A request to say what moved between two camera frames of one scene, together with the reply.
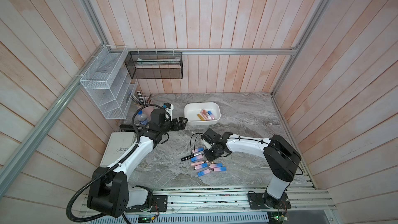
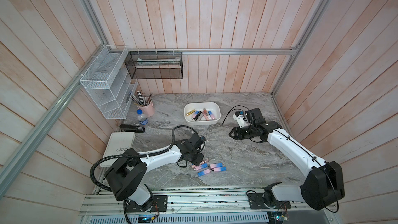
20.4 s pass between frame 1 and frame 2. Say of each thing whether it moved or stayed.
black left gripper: moved
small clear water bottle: stayed
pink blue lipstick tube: stayed
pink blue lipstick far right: stayed
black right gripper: moved
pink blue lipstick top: moved
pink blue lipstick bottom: stayed
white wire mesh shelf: stayed
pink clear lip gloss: stayed
